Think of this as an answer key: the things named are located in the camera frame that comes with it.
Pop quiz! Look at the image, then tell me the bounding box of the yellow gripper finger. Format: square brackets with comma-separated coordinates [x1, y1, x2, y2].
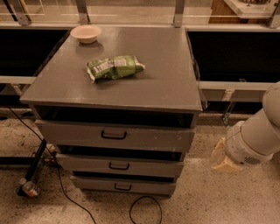
[211, 156, 242, 172]
[210, 137, 226, 164]

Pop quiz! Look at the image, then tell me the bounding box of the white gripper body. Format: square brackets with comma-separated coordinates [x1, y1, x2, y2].
[225, 121, 274, 167]

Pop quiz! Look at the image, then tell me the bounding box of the grey drawer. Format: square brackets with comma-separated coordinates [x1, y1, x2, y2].
[70, 176, 176, 196]
[36, 120, 194, 152]
[57, 153, 184, 179]

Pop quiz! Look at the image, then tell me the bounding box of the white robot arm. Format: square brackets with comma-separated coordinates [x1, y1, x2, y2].
[210, 82, 280, 172]

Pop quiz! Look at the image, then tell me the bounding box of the grey drawer cabinet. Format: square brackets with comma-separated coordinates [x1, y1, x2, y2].
[20, 27, 202, 184]

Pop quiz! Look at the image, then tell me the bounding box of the grey top drawer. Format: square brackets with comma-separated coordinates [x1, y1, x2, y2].
[36, 120, 194, 152]

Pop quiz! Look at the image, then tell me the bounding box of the grey bottom drawer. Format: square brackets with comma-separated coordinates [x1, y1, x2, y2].
[70, 176, 176, 196]

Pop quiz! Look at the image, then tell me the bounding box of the green chip bag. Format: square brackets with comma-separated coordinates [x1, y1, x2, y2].
[86, 55, 145, 82]

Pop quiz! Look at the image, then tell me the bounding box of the wooden cabinet with tray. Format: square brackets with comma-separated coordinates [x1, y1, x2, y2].
[209, 0, 279, 24]

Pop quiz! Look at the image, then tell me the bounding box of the black metal stand leg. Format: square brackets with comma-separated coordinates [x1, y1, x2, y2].
[17, 139, 46, 196]

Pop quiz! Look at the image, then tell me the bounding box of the beige bowl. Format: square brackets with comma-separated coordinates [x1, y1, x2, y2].
[70, 24, 102, 44]

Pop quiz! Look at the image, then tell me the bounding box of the plastic water bottle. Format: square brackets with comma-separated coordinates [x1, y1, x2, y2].
[19, 178, 40, 197]

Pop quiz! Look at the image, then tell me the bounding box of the black looped cable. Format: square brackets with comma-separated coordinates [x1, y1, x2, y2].
[129, 195, 163, 224]

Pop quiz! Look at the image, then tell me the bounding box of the black floor cable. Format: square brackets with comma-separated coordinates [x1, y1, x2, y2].
[0, 99, 97, 224]

